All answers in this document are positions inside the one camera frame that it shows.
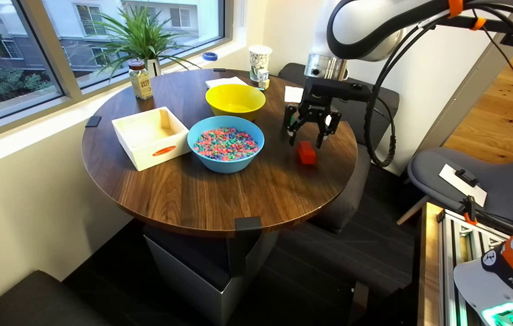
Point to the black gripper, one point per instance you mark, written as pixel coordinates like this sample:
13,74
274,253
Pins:
316,110

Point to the orange block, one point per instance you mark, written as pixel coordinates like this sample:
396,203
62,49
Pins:
307,154

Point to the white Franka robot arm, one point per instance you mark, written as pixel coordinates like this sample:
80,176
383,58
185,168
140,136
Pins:
376,23

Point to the flat white napkin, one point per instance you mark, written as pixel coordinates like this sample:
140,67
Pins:
294,94

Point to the yellow bowl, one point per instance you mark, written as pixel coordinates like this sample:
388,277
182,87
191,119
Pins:
234,100

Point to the colourful cereal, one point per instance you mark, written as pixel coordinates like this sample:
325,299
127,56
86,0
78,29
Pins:
227,143

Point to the patterned paper cup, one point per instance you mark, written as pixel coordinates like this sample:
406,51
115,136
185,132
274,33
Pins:
260,56

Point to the blue bowl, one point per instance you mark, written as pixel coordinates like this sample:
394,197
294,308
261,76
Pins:
225,165

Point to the folded white napkin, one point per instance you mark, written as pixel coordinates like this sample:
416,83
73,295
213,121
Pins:
225,81

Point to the black table edge clip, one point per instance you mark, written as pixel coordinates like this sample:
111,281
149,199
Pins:
93,119
247,223

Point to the round dark wooden table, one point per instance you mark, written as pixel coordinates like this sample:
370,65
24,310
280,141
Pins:
207,199

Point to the blue round lid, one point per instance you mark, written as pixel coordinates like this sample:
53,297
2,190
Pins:
209,56

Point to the white paper label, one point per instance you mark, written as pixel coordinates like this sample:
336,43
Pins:
464,188

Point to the white square wooden box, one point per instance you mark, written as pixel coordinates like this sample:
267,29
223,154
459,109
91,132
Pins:
147,154

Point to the jar with yellow label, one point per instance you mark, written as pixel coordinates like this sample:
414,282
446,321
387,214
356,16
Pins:
142,83

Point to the potted green plant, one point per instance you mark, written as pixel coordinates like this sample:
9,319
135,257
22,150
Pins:
138,36

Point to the grey chair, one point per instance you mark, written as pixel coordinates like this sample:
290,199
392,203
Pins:
510,186

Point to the brown window mullion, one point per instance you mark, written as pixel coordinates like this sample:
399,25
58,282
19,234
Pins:
49,54

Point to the black cushioned bench seat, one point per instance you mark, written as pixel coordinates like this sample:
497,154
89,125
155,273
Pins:
38,301

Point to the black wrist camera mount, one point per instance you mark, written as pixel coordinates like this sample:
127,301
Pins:
334,90

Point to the grey table pedestal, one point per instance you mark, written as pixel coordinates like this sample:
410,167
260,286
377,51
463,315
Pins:
207,282

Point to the aluminium frame rail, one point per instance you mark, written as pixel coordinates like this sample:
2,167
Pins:
466,253

